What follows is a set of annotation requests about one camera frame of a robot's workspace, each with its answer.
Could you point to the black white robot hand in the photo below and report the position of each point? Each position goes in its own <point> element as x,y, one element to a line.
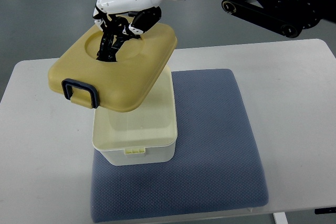
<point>122,20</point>

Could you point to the yellow storage box lid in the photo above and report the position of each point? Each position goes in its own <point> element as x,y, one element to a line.
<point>119,86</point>

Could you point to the white storage box base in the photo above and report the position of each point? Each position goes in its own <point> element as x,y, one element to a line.
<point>145,135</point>

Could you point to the blue grey fabric cushion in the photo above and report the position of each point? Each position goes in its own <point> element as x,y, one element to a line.
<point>216,165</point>

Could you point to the white table leg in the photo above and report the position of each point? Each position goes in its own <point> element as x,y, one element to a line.
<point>280,218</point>

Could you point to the black bracket under table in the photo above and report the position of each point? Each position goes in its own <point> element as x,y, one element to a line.
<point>322,211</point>

